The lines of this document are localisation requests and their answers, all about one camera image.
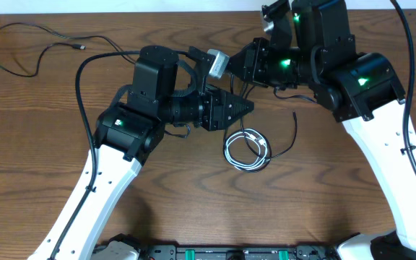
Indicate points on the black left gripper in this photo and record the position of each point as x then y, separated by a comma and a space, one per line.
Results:
212, 112

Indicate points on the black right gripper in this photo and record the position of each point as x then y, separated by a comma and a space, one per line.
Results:
254, 53

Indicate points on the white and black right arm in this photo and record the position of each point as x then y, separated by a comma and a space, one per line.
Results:
310, 43

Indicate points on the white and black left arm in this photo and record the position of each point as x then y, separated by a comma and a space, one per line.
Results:
169, 87

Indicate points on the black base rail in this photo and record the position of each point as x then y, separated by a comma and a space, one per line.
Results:
124, 247

